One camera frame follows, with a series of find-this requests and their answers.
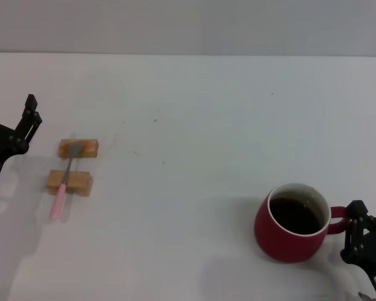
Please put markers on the orange stained wooden block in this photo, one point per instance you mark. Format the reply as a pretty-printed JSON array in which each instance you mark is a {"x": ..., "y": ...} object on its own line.
[{"x": 89, "y": 149}]

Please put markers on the red ceramic mug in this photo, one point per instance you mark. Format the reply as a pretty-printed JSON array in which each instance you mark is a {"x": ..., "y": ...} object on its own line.
[{"x": 285, "y": 244}]

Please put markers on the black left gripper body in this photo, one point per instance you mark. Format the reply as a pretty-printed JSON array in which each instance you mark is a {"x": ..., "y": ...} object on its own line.
[{"x": 0, "y": 141}]

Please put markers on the silver metal plug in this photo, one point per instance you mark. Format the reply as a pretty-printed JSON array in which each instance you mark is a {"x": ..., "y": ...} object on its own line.
[{"x": 368, "y": 297}]

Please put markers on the plain wooden block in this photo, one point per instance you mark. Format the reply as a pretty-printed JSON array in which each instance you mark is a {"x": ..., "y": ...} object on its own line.
[{"x": 80, "y": 183}]

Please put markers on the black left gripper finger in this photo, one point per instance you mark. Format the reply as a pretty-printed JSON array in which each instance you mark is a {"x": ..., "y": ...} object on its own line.
[{"x": 29, "y": 122}]

